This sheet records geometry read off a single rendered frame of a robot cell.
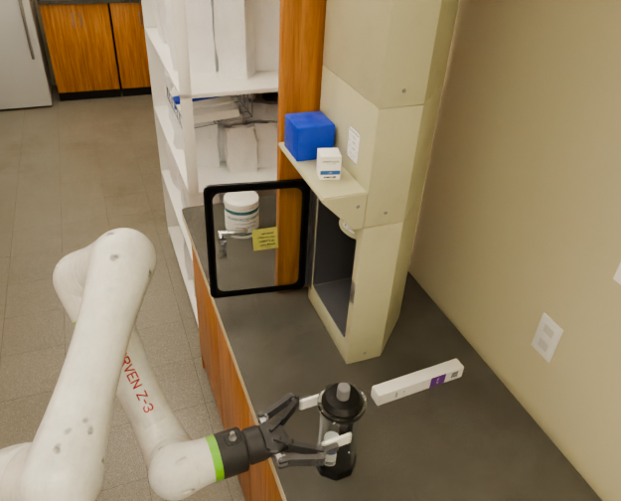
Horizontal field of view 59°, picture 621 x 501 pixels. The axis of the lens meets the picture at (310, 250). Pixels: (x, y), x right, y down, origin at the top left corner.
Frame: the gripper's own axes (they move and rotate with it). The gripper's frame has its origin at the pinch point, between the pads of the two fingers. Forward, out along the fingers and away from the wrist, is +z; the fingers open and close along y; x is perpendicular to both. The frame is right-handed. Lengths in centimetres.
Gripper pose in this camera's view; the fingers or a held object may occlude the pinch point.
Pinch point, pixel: (331, 417)
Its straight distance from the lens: 128.8
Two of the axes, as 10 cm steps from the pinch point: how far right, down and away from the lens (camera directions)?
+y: -4.0, -5.5, 7.3
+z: 9.1, -1.9, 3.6
